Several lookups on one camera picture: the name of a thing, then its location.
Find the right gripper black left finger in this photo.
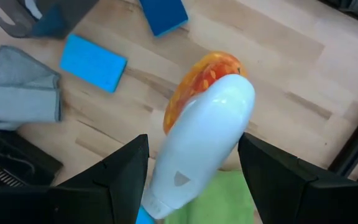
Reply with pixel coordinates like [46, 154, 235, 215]
[0, 133, 150, 224]

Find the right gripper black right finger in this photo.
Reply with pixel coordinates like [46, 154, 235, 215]
[237, 132, 358, 224]

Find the black plastic basket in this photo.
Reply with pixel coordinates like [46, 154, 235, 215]
[0, 127, 64, 189]

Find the light blue sponge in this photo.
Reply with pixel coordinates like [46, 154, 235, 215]
[59, 33, 129, 94]
[135, 205, 157, 224]

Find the green cloth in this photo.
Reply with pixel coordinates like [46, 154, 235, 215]
[163, 170, 255, 224]

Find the grey cloth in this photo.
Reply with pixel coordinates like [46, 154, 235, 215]
[0, 45, 63, 131]

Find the orange spray bottle white trigger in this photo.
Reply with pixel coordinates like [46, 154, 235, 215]
[141, 51, 256, 220]

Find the dark blue sponge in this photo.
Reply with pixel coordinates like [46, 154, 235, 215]
[138, 0, 190, 38]

